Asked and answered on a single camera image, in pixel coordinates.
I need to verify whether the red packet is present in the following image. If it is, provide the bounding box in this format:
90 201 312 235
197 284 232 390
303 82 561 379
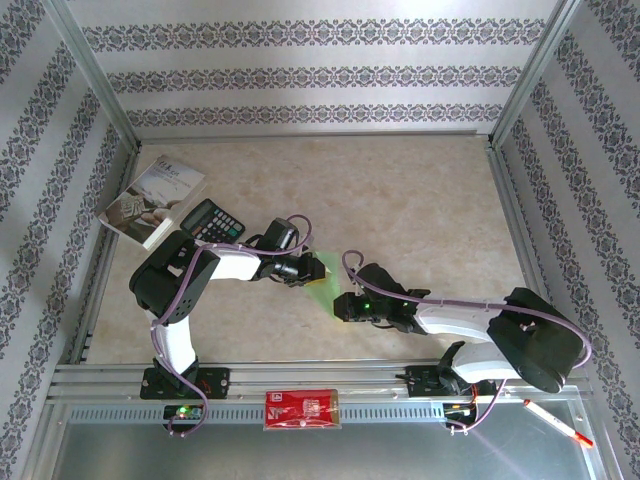
264 388 344 432

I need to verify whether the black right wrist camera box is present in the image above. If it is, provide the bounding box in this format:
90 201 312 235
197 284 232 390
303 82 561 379
355 263 407 300

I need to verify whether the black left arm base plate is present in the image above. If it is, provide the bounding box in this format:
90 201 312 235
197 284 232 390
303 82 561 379
139 367 232 401

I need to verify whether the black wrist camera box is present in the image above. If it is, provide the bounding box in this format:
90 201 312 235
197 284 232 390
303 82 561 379
262 217 301 251
355 263 407 300

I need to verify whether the aluminium table edge rail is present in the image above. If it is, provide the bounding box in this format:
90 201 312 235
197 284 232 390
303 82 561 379
69 142 144 365
133 130 494 147
487 139 569 361

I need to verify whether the metal shelf sheet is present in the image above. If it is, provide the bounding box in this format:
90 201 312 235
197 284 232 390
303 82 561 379
47 399 609 480

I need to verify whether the aluminium corner post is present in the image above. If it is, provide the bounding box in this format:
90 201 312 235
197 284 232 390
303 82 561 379
489 0 584 146
42 0 141 151

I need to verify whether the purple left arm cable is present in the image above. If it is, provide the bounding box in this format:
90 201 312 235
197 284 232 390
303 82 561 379
149 214 314 437

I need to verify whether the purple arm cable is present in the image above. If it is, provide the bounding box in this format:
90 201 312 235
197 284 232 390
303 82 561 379
149 214 314 437
342 249 594 435

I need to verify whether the aluminium mounting rail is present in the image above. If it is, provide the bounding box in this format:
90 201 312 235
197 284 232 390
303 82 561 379
47 360 594 401

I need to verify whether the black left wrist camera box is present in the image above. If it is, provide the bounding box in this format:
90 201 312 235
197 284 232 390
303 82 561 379
262 217 301 251

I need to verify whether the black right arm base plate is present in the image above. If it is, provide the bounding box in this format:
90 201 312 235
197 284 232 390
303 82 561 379
394 364 499 400

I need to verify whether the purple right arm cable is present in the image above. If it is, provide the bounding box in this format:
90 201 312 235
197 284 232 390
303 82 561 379
342 249 594 435

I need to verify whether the softcover book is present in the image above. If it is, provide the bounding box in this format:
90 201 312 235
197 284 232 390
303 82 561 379
97 154 209 251

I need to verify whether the black calculator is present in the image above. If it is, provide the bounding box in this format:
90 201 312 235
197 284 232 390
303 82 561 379
179 198 247 246

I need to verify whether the grey slotted cable duct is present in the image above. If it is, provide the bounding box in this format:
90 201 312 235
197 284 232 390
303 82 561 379
67 403 447 425

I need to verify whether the white red pen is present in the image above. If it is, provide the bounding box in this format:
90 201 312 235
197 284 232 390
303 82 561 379
522 398 596 447

